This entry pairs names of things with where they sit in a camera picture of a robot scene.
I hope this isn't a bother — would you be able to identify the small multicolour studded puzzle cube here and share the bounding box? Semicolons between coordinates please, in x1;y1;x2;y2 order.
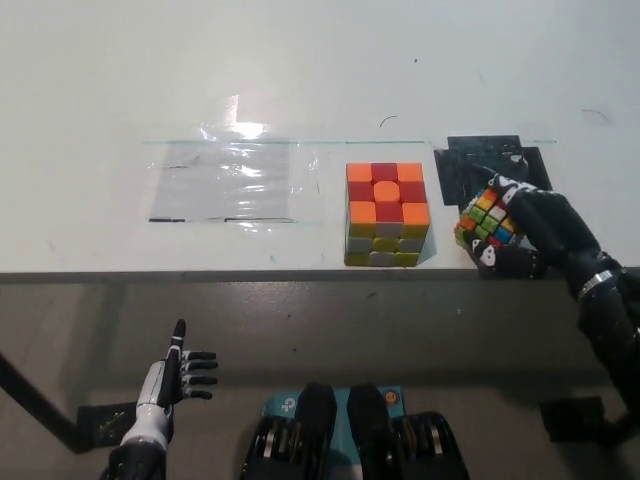
453;187;524;249

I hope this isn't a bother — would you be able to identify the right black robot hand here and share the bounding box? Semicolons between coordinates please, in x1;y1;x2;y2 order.
469;166;626;301

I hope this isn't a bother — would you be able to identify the large orange red puzzle cube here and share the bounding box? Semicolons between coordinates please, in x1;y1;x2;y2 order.
343;162;432;268

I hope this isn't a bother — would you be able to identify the clear plastic sheet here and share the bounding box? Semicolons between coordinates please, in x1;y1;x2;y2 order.
147;137;324;229

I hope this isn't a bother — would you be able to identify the black tape patch on desk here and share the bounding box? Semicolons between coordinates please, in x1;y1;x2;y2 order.
433;135;554;207

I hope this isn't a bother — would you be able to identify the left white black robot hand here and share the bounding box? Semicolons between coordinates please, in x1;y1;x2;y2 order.
122;318;220;447

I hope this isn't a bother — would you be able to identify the black diagonal table leg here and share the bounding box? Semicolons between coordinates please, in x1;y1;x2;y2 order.
0;349;94;454
599;412;640;447

